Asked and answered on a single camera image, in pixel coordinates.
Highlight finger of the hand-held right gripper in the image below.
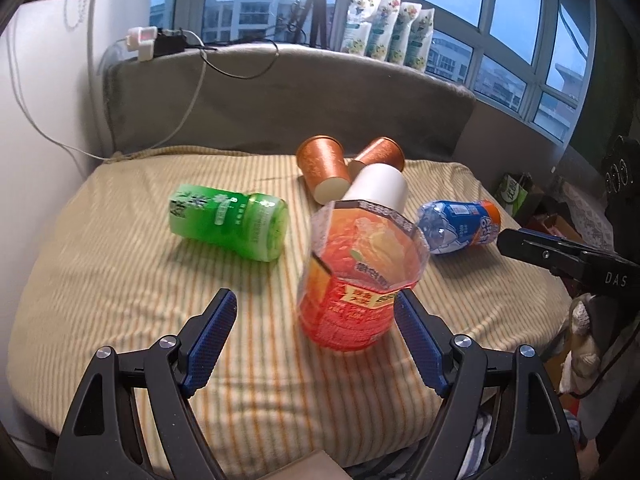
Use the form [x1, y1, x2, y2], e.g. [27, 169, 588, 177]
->
[496, 228, 593, 281]

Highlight green paper bag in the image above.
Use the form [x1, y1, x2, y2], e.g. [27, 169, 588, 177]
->
[496, 172, 532, 219]

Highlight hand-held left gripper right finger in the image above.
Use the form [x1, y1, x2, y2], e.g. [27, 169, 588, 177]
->
[395, 289, 583, 480]

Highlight black power adapter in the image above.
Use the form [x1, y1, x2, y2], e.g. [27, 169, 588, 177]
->
[154, 30, 190, 57]

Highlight white cable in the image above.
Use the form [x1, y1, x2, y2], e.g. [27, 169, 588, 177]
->
[10, 7, 207, 163]

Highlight white charger plug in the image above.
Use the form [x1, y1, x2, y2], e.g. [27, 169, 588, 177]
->
[125, 26, 157, 62]

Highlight white floral refill pouch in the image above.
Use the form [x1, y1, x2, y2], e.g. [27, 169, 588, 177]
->
[341, 0, 386, 57]
[404, 7, 437, 73]
[365, 0, 402, 62]
[387, 2, 422, 67]

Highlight open cardboard box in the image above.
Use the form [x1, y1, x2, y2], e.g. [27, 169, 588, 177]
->
[527, 211, 583, 242]

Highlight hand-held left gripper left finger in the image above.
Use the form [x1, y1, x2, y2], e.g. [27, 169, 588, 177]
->
[52, 288, 238, 480]

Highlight grey padded headboard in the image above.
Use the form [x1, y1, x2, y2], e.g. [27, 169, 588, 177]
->
[102, 42, 476, 163]

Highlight blue water bottle orange cap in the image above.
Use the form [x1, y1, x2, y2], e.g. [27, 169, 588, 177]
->
[416, 200, 502, 256]

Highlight brown paper cup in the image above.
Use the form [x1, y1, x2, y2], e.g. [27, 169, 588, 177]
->
[296, 135, 352, 205]
[348, 136, 406, 181]

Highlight black cable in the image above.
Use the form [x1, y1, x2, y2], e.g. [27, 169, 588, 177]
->
[199, 37, 281, 80]

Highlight green cut plastic bottle cup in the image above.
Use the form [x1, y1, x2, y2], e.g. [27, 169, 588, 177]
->
[167, 183, 291, 261]

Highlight beige fuzzy cloth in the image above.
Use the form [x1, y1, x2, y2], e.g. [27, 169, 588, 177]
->
[559, 294, 606, 396]

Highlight black camera tripod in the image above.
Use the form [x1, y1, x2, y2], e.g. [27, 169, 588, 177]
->
[289, 0, 335, 51]

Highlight white paper cup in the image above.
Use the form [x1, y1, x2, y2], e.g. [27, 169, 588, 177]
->
[341, 162, 409, 213]

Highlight red cut plastic bottle cup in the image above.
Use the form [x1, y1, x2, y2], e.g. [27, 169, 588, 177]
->
[298, 200, 431, 352]

